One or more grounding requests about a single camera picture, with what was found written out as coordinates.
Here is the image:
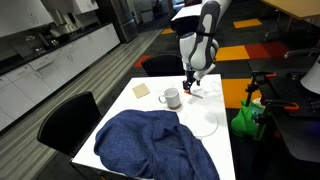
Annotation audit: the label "stainless steel fridge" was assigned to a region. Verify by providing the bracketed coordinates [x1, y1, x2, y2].
[95, 0, 139, 44]

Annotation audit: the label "black clamp with orange handle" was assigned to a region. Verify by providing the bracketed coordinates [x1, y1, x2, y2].
[245, 71, 277, 108]
[252, 98, 300, 141]

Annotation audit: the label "blue woven cloth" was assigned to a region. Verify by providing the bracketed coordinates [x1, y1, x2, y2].
[93, 109, 221, 180]

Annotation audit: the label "white rounded device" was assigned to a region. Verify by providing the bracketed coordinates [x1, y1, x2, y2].
[300, 54, 320, 96]

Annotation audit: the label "white kitchen base cabinets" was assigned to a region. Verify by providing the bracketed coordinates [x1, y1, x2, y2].
[0, 22, 121, 132]

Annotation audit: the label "green bag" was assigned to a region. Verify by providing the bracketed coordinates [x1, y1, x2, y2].
[230, 99, 268, 139]

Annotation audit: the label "white round plate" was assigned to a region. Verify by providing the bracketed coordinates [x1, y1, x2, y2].
[183, 109, 220, 139]

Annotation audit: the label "grey chair armrest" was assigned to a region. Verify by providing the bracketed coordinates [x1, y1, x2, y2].
[283, 46, 320, 61]

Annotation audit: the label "small white side table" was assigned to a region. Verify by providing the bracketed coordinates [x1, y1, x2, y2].
[170, 3, 203, 34]

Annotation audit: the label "grey pen with orange cap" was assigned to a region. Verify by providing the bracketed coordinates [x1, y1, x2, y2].
[183, 89, 204, 100]

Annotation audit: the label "black chair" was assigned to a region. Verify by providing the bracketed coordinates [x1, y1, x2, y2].
[141, 53, 186, 78]
[36, 91, 103, 158]

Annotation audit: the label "wooden table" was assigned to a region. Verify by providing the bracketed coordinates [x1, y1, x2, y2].
[260, 0, 320, 20]

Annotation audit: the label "white kitchen wall cabinets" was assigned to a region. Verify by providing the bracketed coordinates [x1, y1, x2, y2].
[0, 0, 100, 38]

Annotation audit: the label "white mug with brown base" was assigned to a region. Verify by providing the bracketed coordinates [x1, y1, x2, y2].
[157, 87, 182, 110]

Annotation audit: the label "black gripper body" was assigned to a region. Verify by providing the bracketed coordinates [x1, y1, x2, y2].
[183, 68, 202, 87]

